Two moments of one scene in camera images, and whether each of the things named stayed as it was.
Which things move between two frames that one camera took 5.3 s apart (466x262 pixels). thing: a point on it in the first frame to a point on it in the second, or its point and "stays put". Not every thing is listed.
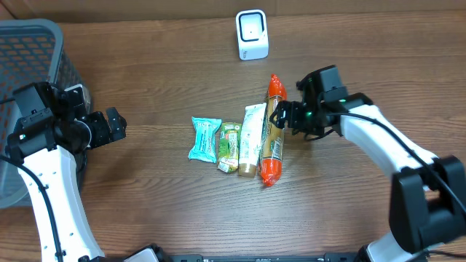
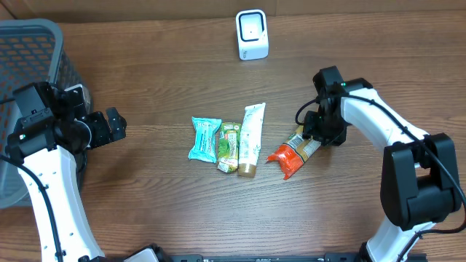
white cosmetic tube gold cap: x=252 y=132 stays put
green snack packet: x=228 y=146 stays put
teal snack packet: x=204 y=146 stays put
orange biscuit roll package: x=271 y=159 to x=293 y=154
